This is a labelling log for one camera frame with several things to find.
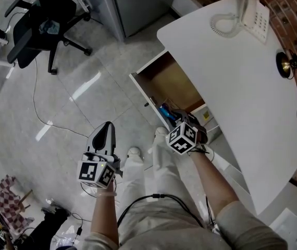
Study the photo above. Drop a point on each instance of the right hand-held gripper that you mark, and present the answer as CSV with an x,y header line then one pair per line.
x,y
182,139

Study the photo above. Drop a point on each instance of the red white checkered cloth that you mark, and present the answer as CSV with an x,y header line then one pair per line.
x,y
6,204

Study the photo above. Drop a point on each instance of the person's beige trousers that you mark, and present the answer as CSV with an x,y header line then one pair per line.
x,y
164,176

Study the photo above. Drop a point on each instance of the person's right forearm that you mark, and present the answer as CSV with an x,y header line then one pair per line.
x,y
211,184

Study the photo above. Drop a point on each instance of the black power adapter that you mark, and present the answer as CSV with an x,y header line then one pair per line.
x,y
79,230

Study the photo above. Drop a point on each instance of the grey metal cabinet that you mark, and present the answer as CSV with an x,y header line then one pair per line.
x,y
138,6

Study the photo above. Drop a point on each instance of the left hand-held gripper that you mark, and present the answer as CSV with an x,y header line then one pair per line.
x,y
100,150

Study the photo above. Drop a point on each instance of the person's left forearm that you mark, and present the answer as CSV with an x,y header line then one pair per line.
x,y
104,217

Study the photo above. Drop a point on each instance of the white desk telephone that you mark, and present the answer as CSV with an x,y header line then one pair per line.
x,y
255,17

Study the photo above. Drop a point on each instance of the person's grey shirt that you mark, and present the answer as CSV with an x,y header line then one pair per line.
x,y
179,228

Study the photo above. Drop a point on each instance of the wooden drawer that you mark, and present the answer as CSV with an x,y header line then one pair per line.
x,y
169,85

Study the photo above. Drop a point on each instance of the small blue item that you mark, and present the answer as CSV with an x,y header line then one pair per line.
x,y
165,112

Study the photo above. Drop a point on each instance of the person's white right shoe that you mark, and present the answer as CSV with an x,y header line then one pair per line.
x,y
161,131

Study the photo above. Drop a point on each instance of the black desk lamp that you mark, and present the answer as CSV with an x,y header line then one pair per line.
x,y
284,64

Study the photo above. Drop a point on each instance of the person's white shoe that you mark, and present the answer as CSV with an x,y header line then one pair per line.
x,y
134,152
161,131

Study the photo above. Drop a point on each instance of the blue cloth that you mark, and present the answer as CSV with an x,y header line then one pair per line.
x,y
49,27

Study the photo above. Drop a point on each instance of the person's white left shoe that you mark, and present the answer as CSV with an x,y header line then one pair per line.
x,y
134,152

